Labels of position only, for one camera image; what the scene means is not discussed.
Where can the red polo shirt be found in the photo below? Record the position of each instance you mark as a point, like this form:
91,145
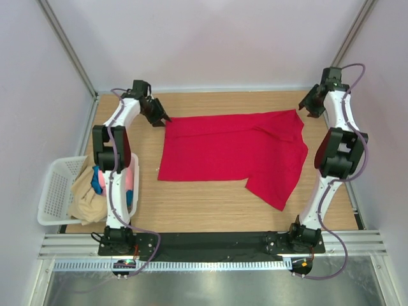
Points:
265,149

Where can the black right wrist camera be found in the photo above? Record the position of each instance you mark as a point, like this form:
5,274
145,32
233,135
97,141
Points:
331,75

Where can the beige t shirt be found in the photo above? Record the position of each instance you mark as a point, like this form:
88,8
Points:
87,206

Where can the white slotted cable duct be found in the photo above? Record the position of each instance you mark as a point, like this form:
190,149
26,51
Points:
124,265

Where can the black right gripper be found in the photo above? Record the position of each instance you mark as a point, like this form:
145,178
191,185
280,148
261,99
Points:
312,104

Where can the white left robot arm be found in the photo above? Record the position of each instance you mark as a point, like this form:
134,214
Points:
119,166

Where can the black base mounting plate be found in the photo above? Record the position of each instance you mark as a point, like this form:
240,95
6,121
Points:
212,247

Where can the blue t shirt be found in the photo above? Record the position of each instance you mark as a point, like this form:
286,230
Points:
97,181

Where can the aluminium frame rail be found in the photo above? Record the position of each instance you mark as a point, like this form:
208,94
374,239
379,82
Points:
81,245

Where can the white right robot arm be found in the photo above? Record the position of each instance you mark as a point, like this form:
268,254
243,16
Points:
341,156

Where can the left aluminium corner post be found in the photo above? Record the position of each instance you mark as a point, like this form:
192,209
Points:
67,46

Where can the pink t shirt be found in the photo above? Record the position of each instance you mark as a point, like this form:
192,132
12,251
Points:
102,186

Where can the white plastic laundry basket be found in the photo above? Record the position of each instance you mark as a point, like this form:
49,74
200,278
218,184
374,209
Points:
56,195

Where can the right aluminium corner post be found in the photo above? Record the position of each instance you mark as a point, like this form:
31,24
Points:
354,30

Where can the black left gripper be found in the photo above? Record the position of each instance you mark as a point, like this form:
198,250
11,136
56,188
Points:
155,110

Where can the aluminium corner post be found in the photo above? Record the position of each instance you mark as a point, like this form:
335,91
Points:
67,46
354,30

